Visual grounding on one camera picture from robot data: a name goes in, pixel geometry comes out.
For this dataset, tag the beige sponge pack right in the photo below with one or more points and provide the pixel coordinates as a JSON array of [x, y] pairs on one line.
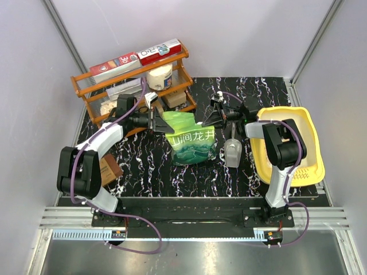
[[175, 99]]

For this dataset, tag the clear plastic bag pack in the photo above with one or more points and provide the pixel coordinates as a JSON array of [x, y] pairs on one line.
[[131, 87]]

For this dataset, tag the grey metal scoop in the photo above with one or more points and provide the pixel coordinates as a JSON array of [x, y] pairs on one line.
[[232, 150]]

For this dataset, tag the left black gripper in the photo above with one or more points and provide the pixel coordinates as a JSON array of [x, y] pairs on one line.
[[159, 124]]

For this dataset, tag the red white foil box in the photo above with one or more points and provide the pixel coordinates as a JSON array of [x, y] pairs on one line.
[[159, 52]]

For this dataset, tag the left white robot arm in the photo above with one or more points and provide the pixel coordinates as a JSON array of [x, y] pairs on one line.
[[79, 169]]

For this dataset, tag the green litter bag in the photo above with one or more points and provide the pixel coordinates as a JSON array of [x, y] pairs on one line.
[[191, 143]]

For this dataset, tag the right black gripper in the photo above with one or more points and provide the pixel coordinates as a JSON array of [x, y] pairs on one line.
[[217, 119]]

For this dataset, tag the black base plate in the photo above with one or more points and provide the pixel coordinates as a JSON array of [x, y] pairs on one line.
[[205, 217]]

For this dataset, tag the yellow litter box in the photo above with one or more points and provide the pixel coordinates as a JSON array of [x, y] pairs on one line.
[[311, 170]]

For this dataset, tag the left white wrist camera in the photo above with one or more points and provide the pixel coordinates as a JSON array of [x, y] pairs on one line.
[[149, 98]]

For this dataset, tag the brown scouring pad pack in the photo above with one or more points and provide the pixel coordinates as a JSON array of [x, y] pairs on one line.
[[109, 169]]

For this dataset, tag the orange wooden shelf rack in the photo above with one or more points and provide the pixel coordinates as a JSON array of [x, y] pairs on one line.
[[95, 95]]

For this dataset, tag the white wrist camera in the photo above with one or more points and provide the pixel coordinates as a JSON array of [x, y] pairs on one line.
[[149, 98], [219, 96]]

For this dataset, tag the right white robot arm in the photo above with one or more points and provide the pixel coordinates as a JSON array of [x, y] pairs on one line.
[[284, 145]]

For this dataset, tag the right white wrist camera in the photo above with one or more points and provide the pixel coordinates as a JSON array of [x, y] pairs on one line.
[[219, 96]]

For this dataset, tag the red grey wrap box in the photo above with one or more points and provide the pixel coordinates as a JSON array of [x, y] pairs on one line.
[[115, 67]]

